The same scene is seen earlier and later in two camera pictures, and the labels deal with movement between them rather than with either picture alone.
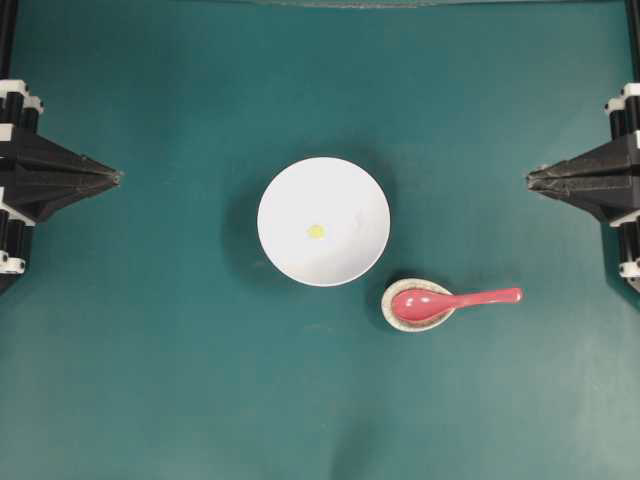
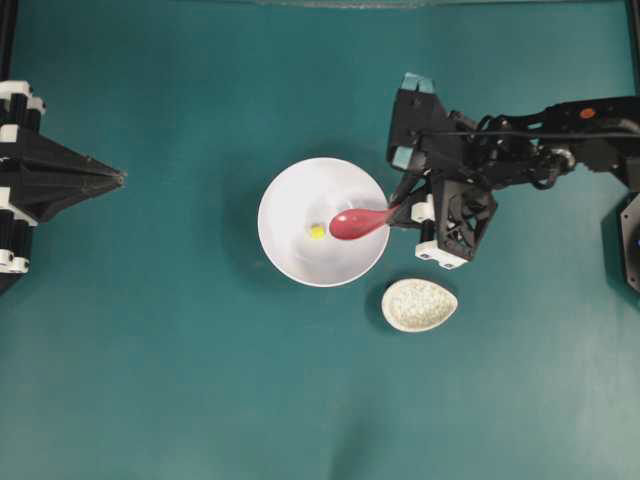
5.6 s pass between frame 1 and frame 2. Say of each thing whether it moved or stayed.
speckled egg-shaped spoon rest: stayed
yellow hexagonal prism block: stayed
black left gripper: stayed
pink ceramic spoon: moved
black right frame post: stayed
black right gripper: moved
